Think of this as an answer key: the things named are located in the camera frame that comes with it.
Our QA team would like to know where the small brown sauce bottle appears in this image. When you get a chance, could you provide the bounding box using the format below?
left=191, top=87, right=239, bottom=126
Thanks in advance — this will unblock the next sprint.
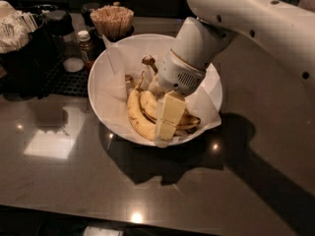
left=78, top=30, right=96, bottom=73

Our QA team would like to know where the black rubber grid mat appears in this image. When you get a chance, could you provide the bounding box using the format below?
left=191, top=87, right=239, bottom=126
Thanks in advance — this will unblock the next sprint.
left=0, top=60, right=90, bottom=98

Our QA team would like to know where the glass sugar shaker black lid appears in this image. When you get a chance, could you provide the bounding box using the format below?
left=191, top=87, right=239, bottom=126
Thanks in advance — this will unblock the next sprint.
left=45, top=10, right=85, bottom=73

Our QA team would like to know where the dark jar behind stirrers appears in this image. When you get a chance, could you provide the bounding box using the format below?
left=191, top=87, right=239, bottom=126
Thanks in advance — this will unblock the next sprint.
left=81, top=2, right=100, bottom=27

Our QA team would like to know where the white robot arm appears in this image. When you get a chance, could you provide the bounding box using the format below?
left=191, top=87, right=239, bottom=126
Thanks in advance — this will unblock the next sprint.
left=152, top=0, right=315, bottom=148

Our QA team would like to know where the bundle of wooden stirrers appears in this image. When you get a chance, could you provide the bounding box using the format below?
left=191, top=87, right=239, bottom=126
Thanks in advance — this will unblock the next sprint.
left=90, top=5, right=134, bottom=40

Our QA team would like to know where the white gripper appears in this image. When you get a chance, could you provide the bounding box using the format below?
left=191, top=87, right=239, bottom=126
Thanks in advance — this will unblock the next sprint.
left=148, top=49, right=206, bottom=148

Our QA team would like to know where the white paper bowl liner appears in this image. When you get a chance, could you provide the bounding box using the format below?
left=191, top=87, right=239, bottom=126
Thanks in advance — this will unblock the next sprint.
left=94, top=34, right=222, bottom=148

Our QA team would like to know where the black condiment caddy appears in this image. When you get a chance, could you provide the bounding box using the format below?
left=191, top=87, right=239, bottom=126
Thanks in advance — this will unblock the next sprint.
left=0, top=12, right=58, bottom=98

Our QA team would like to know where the white round bowl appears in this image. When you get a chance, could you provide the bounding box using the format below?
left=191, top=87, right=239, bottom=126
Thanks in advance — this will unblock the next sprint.
left=87, top=33, right=224, bottom=148

